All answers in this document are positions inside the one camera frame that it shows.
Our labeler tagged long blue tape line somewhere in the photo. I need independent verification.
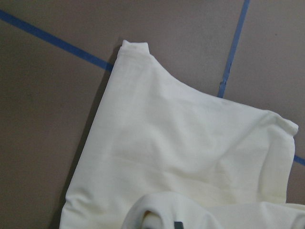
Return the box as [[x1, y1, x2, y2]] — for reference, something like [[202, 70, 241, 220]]
[[217, 0, 250, 98]]

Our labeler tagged cream long-sleeve cat shirt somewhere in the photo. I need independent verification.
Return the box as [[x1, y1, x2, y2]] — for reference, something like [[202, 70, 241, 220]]
[[60, 41, 305, 229]]

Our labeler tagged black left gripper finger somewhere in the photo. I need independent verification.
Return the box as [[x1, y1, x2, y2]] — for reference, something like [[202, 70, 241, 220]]
[[174, 221, 184, 229]]

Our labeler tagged crossing blue tape line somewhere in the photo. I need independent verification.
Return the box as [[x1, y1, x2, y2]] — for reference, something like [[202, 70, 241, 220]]
[[0, 8, 305, 166]]

